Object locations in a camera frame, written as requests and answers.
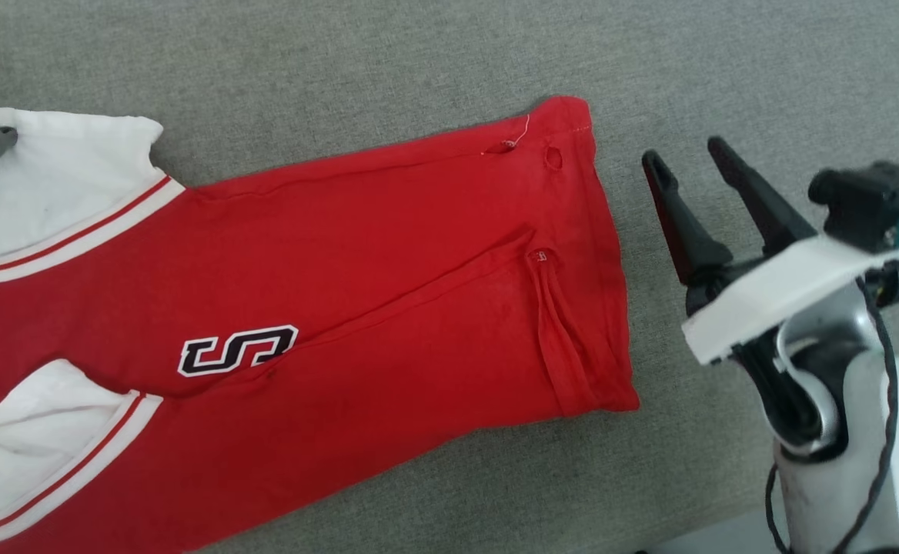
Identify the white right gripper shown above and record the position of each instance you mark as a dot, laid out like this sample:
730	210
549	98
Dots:
773	296

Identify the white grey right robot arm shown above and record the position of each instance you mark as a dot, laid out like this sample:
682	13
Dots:
827	462

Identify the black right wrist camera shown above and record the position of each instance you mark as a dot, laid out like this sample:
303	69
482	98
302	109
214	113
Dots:
869	200

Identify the red and white jersey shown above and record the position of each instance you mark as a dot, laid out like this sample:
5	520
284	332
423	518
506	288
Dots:
342	277

